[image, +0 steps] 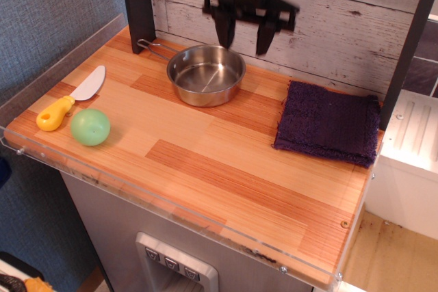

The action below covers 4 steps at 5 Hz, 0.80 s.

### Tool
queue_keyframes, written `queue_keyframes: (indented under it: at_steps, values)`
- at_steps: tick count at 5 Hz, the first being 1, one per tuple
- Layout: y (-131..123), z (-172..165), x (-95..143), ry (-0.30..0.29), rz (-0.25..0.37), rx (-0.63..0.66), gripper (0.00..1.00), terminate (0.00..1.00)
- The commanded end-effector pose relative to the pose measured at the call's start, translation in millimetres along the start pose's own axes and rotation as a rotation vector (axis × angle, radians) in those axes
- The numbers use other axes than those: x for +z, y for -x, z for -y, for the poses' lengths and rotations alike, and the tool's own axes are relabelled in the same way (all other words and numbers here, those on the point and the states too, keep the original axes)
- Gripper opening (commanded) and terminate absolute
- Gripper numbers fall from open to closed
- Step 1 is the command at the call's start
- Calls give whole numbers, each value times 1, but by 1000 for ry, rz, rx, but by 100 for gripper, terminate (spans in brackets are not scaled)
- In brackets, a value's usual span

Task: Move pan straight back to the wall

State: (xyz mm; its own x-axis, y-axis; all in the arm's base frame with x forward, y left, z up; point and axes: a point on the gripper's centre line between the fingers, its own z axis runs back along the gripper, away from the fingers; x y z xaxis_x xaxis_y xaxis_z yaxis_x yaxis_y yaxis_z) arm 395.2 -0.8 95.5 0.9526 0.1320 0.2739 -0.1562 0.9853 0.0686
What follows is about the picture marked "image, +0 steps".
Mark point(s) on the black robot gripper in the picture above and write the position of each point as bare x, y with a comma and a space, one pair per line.
271, 16

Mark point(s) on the stainless steel pot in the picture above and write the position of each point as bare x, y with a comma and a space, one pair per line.
203, 75

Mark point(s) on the purple folded cloth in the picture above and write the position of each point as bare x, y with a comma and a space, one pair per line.
330, 125

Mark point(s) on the green toy ball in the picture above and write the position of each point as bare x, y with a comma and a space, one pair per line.
90, 127

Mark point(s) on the grey toy fridge cabinet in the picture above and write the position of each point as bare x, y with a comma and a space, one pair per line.
113, 225

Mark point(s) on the silver dispenser panel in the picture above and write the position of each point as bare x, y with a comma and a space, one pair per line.
174, 264

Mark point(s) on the clear acrylic edge guard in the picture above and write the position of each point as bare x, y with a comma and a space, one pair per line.
209, 173

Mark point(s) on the dark left upright post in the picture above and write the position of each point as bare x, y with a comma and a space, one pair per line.
141, 22

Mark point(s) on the dark upright post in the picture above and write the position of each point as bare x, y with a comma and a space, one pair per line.
141, 22
408, 51

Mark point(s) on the dark right upright post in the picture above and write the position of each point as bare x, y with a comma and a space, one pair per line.
408, 51

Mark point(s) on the yellow handled toy knife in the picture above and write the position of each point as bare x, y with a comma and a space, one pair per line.
52, 116

